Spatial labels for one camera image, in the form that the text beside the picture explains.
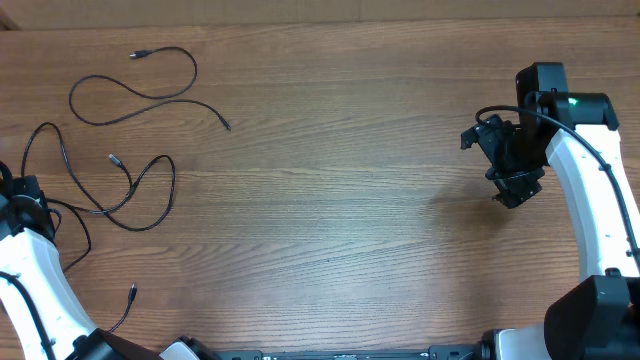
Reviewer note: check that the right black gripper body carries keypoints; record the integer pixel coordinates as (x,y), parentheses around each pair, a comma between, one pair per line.
(516,157)

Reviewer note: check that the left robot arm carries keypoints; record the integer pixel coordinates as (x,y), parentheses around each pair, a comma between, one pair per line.
(45,313)

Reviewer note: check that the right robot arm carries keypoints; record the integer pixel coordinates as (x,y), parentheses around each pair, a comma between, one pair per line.
(577,135)

